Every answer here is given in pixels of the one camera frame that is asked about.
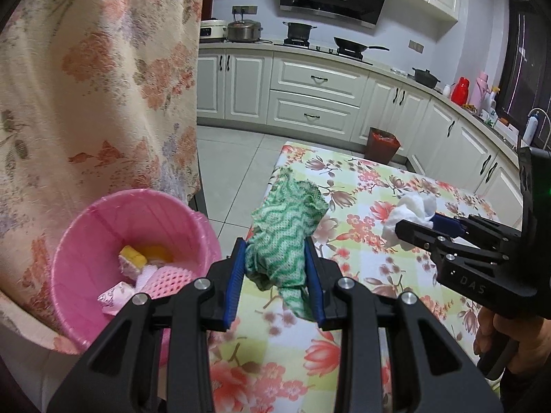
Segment pink foam fruit net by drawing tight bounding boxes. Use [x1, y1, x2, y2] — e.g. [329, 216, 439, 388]
[144, 264, 194, 297]

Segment pink crumpled wrapper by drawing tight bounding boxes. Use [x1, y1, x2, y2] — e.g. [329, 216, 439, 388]
[98, 281, 134, 315]

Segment red thermos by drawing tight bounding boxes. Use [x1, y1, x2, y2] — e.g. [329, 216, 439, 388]
[451, 76, 470, 105]

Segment black casserole pot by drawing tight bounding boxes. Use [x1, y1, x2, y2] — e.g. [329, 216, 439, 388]
[412, 67, 441, 87]

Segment green patterned cloth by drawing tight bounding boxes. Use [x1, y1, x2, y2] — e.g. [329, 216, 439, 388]
[245, 176, 329, 321]

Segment floral tablecloth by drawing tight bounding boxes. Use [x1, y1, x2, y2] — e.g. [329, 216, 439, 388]
[207, 141, 526, 413]

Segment dark window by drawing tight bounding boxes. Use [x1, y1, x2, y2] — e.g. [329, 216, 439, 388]
[497, 0, 551, 149]

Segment white rice cooker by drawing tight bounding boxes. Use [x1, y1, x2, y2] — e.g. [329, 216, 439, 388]
[199, 18, 229, 43]

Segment white bottle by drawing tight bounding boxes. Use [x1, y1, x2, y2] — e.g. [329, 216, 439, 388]
[523, 115, 539, 147]

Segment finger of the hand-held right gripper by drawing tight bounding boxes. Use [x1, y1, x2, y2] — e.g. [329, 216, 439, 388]
[433, 213, 523, 250]
[395, 219, 504, 267]

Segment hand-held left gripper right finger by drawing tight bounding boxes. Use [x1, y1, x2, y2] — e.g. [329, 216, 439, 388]
[303, 236, 504, 413]

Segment white tissue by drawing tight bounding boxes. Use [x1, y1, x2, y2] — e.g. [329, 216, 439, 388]
[381, 193, 437, 248]

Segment white lower cabinets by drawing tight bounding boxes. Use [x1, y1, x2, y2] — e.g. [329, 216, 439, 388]
[196, 43, 523, 205]

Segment person's right hand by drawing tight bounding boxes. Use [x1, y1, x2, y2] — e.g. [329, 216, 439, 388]
[474, 305, 551, 375]

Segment pink plastic bin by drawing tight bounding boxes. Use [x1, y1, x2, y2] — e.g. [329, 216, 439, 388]
[51, 189, 222, 366]

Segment silver pressure cooker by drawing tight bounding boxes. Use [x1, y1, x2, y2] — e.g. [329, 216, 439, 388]
[227, 14, 263, 43]

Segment black wok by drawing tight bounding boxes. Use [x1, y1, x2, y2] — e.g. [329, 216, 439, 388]
[333, 36, 390, 56]

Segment black stock pot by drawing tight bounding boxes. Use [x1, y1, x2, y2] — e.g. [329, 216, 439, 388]
[283, 21, 318, 44]

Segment black gas hob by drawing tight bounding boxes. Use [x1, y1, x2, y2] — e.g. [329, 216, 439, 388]
[275, 39, 373, 65]

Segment floral curtain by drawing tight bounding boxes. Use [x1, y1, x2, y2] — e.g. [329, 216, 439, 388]
[0, 0, 207, 353]

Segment pink thermos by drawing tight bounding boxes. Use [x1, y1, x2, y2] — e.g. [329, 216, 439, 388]
[470, 73, 490, 110]

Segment brown floor bin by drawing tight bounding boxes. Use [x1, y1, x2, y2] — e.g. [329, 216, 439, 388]
[365, 127, 401, 164]

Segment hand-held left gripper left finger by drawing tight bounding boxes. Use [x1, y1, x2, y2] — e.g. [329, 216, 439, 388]
[47, 236, 248, 413]

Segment yellow sponge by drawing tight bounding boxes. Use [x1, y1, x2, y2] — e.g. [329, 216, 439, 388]
[119, 244, 149, 267]

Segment pale pink foam net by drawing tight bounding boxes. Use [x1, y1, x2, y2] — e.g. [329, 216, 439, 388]
[133, 264, 158, 289]

